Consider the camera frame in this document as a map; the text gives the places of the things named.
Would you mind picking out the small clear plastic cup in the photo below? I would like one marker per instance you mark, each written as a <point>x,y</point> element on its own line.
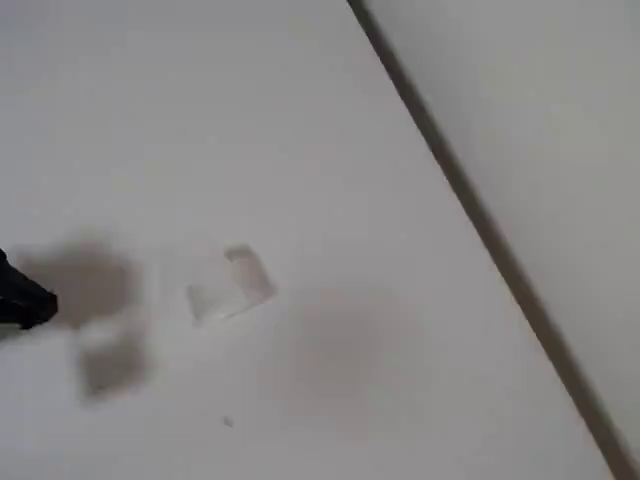
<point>225,295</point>

